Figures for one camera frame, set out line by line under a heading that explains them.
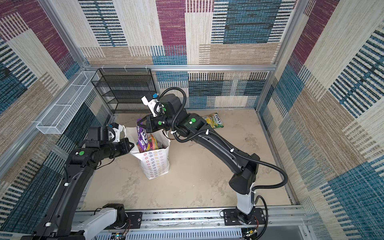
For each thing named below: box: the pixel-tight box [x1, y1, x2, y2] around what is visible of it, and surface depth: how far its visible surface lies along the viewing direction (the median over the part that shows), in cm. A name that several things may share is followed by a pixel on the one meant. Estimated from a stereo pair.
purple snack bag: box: [136, 118, 148, 153], surface depth 63 cm
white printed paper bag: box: [126, 127, 171, 180], surface depth 74 cm
